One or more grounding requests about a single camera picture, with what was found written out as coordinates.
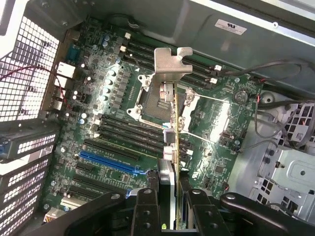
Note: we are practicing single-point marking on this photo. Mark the open black PC case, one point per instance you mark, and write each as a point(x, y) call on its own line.
point(221, 24)

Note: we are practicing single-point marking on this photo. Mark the white power connector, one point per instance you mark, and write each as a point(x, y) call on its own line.
point(53, 214)

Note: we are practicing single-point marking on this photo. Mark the black short expansion slot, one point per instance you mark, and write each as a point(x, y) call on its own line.
point(85, 168)

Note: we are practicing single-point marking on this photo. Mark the black long expansion slot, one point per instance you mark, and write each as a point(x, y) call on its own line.
point(98, 184)
point(110, 149)
point(83, 192)

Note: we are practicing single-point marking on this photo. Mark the metal socket cover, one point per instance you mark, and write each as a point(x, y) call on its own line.
point(190, 108)

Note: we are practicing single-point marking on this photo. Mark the CPU socket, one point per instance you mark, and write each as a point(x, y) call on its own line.
point(147, 98)

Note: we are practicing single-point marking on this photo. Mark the coin cell battery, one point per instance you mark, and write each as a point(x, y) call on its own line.
point(241, 96)

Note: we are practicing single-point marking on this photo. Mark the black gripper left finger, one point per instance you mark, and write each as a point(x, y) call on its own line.
point(145, 216)

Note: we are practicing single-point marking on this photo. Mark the white expansion slot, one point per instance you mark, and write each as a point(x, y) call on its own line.
point(72, 202)

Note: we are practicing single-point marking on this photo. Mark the black RAM slot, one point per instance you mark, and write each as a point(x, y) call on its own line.
point(128, 138)
point(142, 41)
point(142, 48)
point(128, 132)
point(128, 126)
point(142, 55)
point(142, 63)

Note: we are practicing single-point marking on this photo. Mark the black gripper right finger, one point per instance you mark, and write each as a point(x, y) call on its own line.
point(204, 216)

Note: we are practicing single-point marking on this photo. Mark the blue expansion slot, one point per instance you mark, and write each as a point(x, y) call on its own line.
point(108, 162)

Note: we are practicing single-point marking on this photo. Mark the thin metal locking lever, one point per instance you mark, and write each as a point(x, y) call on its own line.
point(212, 98)
point(201, 138)

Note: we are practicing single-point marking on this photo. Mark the perforated metal disk bay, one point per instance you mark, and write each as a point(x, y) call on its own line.
point(295, 167)

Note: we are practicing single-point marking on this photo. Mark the green motherboard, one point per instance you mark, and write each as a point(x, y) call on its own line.
point(209, 118)

